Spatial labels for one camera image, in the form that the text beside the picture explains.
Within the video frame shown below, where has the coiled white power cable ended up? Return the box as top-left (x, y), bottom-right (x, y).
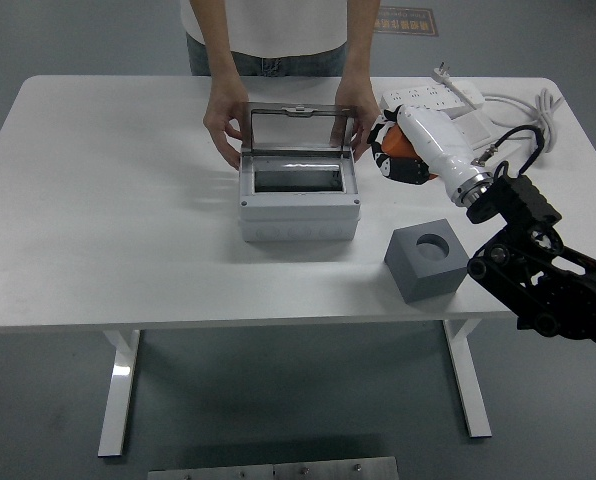
top-left (480, 87), bottom-right (565, 151)

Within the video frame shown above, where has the grey block with round hole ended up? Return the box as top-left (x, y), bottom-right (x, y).
top-left (383, 218), bottom-right (470, 304)

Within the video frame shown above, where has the grey electrical enclosure box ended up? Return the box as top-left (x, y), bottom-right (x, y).
top-left (237, 149), bottom-right (362, 242)

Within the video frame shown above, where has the brown floor sign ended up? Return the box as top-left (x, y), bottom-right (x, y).
top-left (376, 5), bottom-right (438, 37)

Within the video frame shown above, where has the short white power strip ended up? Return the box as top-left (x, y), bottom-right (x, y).
top-left (450, 112), bottom-right (499, 149)

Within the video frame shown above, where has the person's left hand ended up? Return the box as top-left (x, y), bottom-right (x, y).
top-left (333, 79), bottom-right (382, 164)

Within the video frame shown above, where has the orange cylindrical battery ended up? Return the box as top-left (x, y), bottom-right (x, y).
top-left (381, 123), bottom-right (440, 182)

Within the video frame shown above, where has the person's right hand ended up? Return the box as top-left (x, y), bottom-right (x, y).
top-left (202, 84), bottom-right (252, 171)

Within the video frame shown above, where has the grey metal plate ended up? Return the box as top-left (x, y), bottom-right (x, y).
top-left (147, 456), bottom-right (399, 480)

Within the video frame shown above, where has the white power plug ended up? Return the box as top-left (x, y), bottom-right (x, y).
top-left (431, 62), bottom-right (485, 107)

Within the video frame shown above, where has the person's torso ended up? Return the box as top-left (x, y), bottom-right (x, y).
top-left (180, 0), bottom-right (352, 77)

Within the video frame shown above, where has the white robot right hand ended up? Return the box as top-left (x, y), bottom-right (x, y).
top-left (367, 104), bottom-right (483, 194)

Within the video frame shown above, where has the transparent hinged box lid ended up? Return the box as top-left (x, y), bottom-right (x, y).
top-left (240, 102), bottom-right (358, 154)

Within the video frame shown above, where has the white table leg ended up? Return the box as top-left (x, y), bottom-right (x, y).
top-left (96, 328), bottom-right (142, 458)
top-left (441, 318), bottom-right (493, 440)

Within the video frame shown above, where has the long white power strip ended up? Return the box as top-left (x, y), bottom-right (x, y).
top-left (380, 83), bottom-right (485, 114)

